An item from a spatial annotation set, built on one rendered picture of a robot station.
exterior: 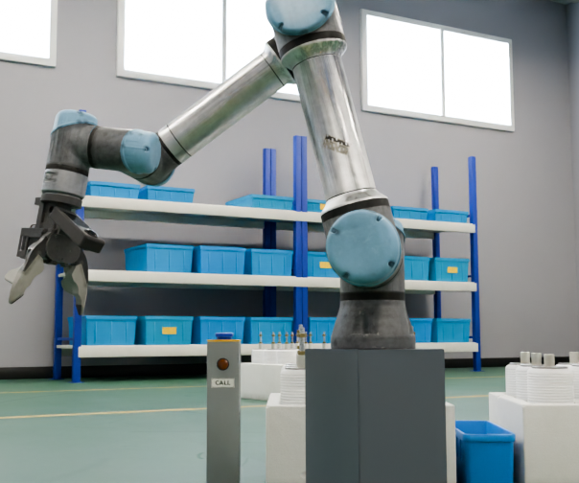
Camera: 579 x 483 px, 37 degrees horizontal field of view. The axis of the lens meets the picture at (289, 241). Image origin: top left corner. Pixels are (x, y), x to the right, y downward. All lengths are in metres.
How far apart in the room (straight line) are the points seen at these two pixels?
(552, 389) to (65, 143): 1.11
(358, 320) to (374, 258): 0.17
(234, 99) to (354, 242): 0.40
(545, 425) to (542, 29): 8.54
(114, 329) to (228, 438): 4.55
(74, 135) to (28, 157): 5.57
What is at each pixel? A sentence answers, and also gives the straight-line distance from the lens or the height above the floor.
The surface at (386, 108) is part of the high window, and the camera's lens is 8.60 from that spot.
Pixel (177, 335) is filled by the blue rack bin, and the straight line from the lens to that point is 6.57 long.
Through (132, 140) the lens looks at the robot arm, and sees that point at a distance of 1.53.
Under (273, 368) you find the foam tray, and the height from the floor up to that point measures 0.16.
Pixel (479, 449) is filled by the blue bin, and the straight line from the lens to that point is 1.89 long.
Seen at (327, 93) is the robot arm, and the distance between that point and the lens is 1.46.
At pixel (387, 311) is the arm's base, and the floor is 0.36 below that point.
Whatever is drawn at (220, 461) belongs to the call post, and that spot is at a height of 0.06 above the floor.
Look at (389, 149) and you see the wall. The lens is 8.56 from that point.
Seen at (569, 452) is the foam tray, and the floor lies 0.08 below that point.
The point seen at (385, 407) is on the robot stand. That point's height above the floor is 0.20.
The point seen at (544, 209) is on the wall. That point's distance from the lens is 9.75.
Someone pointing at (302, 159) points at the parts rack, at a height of 1.74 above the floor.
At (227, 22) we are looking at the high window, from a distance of 7.96.
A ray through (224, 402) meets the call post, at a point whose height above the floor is 0.18.
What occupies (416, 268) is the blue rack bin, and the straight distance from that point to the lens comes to 7.68.
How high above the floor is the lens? 0.32
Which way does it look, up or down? 6 degrees up
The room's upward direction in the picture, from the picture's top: straight up
